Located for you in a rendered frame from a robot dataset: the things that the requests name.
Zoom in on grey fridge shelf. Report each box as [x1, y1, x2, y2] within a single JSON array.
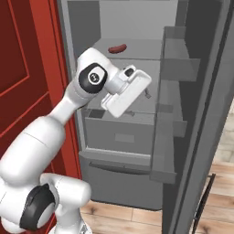
[[90, 37, 165, 61]]

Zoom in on grey freezer drawer front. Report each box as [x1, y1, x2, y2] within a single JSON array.
[[78, 149, 165, 212]]

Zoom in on dark grey freezer drawer handle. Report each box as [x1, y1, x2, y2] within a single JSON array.
[[88, 161, 152, 176]]

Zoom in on grey fridge door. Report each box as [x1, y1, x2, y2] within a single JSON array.
[[148, 0, 234, 234]]

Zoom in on red tall cabinet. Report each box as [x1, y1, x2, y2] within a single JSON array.
[[0, 0, 82, 234]]

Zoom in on red-brown sausage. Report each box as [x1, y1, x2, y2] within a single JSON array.
[[107, 43, 128, 55]]

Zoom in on black fridge door handle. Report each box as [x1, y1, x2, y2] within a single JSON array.
[[192, 173, 217, 229]]

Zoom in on grey fridge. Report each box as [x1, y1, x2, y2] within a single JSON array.
[[57, 0, 190, 212]]

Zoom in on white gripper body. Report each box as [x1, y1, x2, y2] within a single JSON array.
[[101, 69, 153, 119]]

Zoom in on grey fridge crisper drawer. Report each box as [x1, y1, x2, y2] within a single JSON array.
[[83, 114, 155, 157]]

